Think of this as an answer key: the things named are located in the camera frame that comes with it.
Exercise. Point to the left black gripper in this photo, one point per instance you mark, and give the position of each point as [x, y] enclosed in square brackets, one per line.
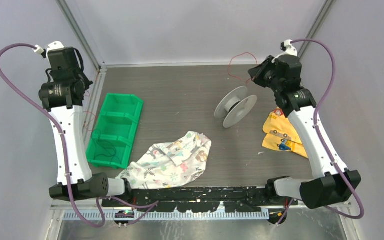
[87, 80]

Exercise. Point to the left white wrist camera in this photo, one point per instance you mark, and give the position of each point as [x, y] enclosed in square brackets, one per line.
[56, 45]

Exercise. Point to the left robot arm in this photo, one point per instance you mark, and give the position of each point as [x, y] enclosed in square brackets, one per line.
[62, 101]

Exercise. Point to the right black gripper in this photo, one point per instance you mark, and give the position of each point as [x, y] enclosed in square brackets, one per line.
[256, 73]

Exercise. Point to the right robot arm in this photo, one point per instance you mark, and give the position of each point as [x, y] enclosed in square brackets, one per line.
[332, 181]

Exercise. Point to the green three-compartment bin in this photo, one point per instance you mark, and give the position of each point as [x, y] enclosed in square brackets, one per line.
[113, 136]

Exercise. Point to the white patterned cloth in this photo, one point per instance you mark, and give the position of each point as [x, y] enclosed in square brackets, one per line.
[171, 164]

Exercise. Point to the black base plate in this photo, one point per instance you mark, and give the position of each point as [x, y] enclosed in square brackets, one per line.
[245, 199]

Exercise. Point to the grey plastic spool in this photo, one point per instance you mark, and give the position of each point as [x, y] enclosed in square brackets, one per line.
[236, 105]

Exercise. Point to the yellow patterned cloth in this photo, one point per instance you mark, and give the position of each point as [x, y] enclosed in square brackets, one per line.
[281, 135]

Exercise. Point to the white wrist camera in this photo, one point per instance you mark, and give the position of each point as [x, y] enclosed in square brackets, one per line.
[287, 48]
[56, 45]

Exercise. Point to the aluminium frame rail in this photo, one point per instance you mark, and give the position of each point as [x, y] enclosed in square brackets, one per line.
[112, 200]

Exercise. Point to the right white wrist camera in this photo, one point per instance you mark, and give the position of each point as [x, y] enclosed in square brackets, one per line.
[287, 48]

